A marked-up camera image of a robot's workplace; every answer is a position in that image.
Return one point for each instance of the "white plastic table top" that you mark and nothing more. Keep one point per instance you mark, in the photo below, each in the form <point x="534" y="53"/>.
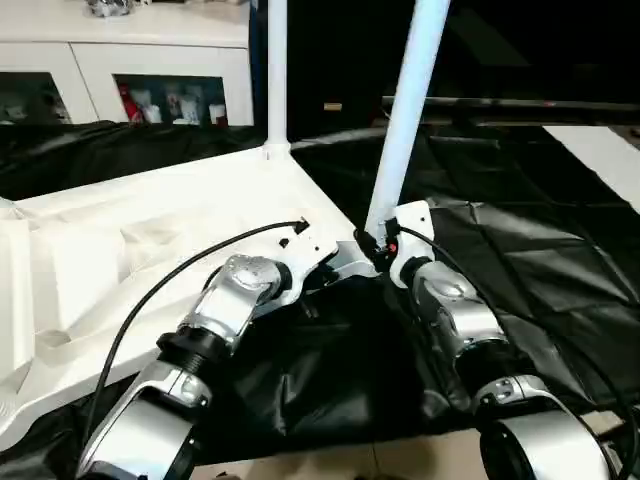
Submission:
<point x="100" y="225"/>

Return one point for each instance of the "small white blue box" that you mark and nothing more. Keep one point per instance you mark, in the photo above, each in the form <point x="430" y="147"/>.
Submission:
<point x="187" y="107"/>

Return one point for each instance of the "dark metal rod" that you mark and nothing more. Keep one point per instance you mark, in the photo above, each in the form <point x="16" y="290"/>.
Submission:
<point x="525" y="104"/>

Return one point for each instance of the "white glass door cabinet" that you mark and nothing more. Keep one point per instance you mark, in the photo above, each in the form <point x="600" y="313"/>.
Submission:
<point x="150" y="55"/>

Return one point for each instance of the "grey bundle of small items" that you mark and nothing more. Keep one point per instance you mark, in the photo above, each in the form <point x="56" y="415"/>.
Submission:
<point x="110" y="6"/>

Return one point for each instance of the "white plastic table leg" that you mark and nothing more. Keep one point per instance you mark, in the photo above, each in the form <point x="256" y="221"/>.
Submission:
<point x="277" y="75"/>
<point x="410" y="100"/>

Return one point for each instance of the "white flat object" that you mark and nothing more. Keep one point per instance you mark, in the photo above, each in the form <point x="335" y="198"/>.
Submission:
<point x="605" y="155"/>

